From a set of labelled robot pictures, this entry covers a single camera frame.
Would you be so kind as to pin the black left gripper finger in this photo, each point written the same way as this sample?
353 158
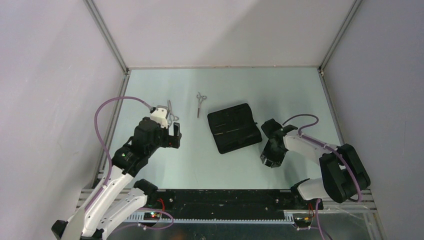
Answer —
171 141
177 130

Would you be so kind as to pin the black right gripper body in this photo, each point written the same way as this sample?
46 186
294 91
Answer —
273 154

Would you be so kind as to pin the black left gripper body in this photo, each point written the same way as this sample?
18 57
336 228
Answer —
161 133

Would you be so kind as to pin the silver thinning scissors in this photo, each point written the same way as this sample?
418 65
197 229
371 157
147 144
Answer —
171 116

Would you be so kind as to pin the black zippered tool case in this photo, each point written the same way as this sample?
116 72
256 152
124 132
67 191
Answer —
229 118

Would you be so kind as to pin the black handled comb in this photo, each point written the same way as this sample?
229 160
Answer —
242 130

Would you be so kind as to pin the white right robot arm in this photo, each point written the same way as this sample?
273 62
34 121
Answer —
343 174

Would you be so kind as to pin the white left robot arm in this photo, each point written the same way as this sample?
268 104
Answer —
99 216

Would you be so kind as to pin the silver hair scissors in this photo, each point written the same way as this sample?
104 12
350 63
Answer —
200 99

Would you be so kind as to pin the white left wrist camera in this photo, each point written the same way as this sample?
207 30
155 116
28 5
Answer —
160 115

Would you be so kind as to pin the aluminium frame rail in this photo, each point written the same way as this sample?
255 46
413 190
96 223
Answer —
107 121

